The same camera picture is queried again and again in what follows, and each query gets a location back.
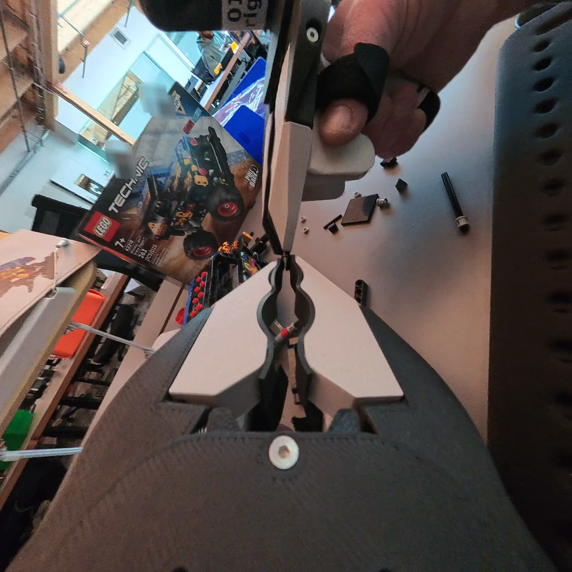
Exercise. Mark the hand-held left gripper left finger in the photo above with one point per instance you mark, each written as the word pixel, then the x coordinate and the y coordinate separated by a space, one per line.
pixel 219 353

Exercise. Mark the white book stand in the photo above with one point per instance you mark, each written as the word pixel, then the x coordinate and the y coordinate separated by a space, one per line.
pixel 27 339

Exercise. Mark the dark perforated panel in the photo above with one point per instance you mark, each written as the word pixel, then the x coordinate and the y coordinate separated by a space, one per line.
pixel 531 268

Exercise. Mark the building instruction booklet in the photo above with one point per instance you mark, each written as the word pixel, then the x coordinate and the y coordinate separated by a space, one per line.
pixel 27 268

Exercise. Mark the short black axle with stop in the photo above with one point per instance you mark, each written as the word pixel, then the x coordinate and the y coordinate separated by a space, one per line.
pixel 453 201

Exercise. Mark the black flat square toy panel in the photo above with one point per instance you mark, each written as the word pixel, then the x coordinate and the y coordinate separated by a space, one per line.
pixel 359 210

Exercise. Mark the short black toy beam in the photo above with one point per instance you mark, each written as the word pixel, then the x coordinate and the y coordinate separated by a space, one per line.
pixel 362 292

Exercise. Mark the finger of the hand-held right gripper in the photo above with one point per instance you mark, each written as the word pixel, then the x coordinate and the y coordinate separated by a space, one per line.
pixel 296 178
pixel 275 156

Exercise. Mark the green box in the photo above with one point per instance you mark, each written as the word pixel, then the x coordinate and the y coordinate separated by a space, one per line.
pixel 18 429

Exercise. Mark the clear plastic bag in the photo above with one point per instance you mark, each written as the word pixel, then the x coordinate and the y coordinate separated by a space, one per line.
pixel 245 94

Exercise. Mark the black toy pin bar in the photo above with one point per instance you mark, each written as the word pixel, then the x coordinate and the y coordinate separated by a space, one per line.
pixel 333 221

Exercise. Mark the toy truck set box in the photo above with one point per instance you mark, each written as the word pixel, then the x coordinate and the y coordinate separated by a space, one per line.
pixel 147 187

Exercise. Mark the orange storage bin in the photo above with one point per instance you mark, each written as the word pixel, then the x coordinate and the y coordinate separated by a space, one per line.
pixel 80 321

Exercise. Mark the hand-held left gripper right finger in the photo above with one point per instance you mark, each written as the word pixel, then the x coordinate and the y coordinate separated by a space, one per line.
pixel 353 353

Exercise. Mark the blue storage bin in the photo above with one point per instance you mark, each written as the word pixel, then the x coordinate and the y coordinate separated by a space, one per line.
pixel 245 120

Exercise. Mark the person's right hand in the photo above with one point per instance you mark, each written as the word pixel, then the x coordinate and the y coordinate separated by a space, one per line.
pixel 424 35

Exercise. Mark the flame-printed toy truck model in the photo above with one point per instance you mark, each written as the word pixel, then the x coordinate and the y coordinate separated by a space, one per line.
pixel 232 263

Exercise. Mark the grey desk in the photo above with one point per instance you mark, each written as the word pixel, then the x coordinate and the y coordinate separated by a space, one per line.
pixel 402 268

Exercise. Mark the small dark toy pin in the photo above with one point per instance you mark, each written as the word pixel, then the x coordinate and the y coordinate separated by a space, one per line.
pixel 388 162

